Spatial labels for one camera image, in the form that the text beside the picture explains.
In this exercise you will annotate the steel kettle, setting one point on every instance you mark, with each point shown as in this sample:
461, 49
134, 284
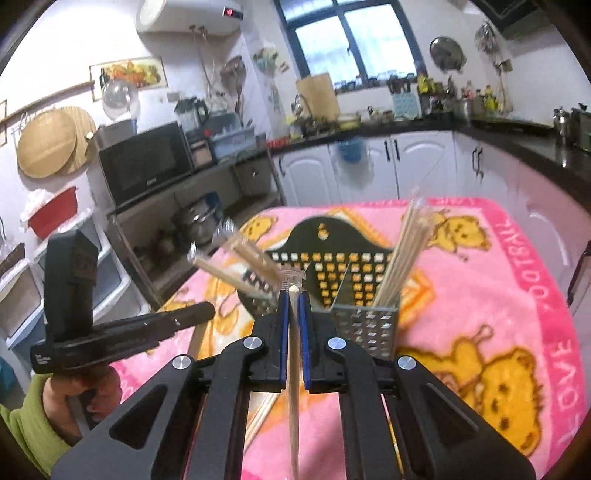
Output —
562, 124

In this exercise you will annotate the blue hanging bag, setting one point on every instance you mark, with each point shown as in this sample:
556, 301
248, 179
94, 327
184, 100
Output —
352, 150

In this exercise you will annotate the white base cabinets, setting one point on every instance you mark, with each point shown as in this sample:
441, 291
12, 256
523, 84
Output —
440, 163

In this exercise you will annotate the dark green utensil basket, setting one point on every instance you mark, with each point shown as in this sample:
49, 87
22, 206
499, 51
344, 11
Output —
343, 271

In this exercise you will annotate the white water heater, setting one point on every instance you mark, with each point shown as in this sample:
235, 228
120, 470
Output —
218, 18

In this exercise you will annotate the red plastic basin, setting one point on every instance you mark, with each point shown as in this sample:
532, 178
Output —
54, 213

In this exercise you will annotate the wooden chopsticks pair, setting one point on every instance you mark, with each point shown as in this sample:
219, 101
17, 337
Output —
233, 241

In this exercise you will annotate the black countertop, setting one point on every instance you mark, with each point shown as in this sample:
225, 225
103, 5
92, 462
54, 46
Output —
533, 144

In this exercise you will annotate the chopsticks bundle in basket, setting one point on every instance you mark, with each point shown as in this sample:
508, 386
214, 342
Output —
417, 228

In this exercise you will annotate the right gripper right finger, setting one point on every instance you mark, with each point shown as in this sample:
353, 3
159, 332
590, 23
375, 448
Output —
399, 421

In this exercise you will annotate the fruit picture frame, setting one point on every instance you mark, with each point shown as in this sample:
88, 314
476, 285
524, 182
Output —
143, 73

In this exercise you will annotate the round bamboo boards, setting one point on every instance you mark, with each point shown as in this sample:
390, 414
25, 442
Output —
55, 142

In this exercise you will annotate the blender jug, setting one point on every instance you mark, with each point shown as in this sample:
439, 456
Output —
192, 113

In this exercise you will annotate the black microwave oven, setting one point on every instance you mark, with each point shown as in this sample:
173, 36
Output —
139, 165

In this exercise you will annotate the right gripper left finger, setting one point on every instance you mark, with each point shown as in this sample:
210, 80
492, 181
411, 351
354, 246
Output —
187, 421

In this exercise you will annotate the loose chopsticks pile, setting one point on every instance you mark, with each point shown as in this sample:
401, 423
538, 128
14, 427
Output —
260, 405

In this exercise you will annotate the hanging steel pot lid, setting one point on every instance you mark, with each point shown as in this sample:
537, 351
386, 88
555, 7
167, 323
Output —
447, 54

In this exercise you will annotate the wooden cutting board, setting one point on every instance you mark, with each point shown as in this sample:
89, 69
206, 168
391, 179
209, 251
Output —
319, 97

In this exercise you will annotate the kitchen window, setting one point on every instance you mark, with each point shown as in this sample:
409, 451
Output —
360, 44

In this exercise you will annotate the stainless steel pot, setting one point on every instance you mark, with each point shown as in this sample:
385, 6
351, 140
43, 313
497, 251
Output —
197, 222

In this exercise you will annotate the green left sleeve forearm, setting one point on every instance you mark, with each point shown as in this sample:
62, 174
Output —
31, 429

